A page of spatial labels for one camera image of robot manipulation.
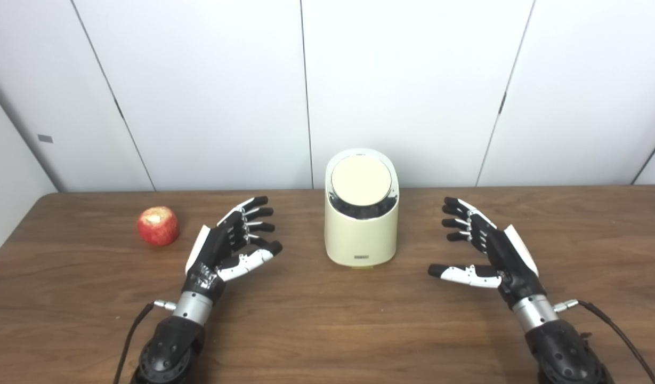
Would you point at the black wall panel hinge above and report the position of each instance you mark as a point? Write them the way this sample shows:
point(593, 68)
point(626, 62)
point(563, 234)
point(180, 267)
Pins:
point(119, 109)
point(502, 103)

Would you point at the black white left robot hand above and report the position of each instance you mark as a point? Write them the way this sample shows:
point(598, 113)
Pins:
point(212, 250)

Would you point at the red apple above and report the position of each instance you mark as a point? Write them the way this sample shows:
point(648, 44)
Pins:
point(158, 228)

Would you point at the cream-colored bin body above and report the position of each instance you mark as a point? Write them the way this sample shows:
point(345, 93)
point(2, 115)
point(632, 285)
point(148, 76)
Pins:
point(359, 237)

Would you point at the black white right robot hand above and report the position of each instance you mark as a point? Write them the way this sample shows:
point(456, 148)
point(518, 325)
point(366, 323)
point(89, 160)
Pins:
point(511, 261)

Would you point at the small grey wall label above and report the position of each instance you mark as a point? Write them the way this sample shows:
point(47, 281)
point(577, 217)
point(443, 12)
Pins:
point(45, 138)

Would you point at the round cream bin lid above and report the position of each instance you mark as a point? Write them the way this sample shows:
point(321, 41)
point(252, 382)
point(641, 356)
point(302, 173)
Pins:
point(361, 181)

